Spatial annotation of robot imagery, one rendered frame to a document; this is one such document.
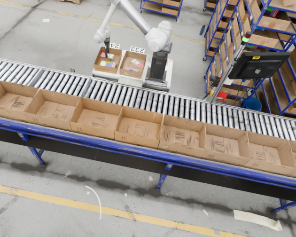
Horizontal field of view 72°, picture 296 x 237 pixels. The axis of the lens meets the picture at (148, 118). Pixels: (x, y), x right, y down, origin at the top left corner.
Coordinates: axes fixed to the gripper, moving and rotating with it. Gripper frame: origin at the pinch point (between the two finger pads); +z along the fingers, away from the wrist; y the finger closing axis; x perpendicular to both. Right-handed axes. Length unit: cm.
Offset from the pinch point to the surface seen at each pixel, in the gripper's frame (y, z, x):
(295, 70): 37, -12, -253
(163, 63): -20, -20, -75
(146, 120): -99, -8, -71
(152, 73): -20, -2, -64
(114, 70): -26.7, 1.3, -17.3
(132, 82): -35, 7, -43
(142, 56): 12.5, 1.3, -45.3
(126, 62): -1.3, 6.2, -26.7
